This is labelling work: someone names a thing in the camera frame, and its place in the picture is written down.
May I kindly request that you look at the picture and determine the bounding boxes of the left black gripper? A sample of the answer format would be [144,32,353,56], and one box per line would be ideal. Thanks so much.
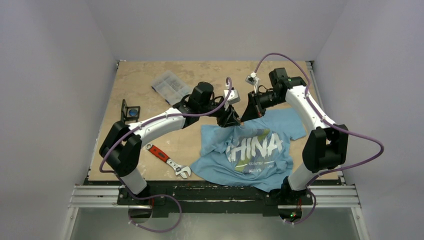
[199,100,240,127]

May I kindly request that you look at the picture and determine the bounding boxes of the light blue printed t-shirt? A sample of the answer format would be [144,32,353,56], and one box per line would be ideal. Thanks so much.
[190,108,306,192]

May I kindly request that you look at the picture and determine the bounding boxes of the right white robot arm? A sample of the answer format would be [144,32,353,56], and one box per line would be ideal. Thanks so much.
[241,68,348,204]

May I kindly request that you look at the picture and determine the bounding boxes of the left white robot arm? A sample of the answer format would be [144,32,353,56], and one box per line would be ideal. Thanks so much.
[99,78,241,205]

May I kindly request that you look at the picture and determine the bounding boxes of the clear plastic parts box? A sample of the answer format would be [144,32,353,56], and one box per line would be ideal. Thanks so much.
[151,70,192,105]

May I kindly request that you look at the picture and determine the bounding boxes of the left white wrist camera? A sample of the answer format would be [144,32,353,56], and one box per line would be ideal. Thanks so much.
[223,87,241,105]

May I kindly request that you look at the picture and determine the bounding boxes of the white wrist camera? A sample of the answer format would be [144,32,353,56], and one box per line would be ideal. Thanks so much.
[245,71,260,94]
[223,87,241,105]

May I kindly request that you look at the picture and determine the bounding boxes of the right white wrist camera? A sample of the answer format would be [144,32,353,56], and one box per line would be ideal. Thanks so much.
[245,71,260,94]

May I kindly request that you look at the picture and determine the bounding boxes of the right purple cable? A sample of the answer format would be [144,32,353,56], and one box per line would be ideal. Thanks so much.
[254,52,385,225]

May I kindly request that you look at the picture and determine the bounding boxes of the purple cable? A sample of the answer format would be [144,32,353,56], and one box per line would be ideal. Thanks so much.
[254,52,385,225]
[99,76,233,233]

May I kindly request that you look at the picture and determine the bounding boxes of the red handled adjustable wrench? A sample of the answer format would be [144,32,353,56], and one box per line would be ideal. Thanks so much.
[145,143,192,179]

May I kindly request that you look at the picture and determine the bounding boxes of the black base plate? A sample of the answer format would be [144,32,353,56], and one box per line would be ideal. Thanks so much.
[83,180,340,221]

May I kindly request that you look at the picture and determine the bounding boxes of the black frame stand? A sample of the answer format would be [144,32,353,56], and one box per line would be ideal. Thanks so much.
[120,99,141,123]

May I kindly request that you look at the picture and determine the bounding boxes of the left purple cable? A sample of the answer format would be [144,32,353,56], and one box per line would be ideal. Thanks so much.
[99,76,233,233]

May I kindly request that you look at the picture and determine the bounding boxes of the aluminium rail frame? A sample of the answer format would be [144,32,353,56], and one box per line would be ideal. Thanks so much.
[68,61,365,239]

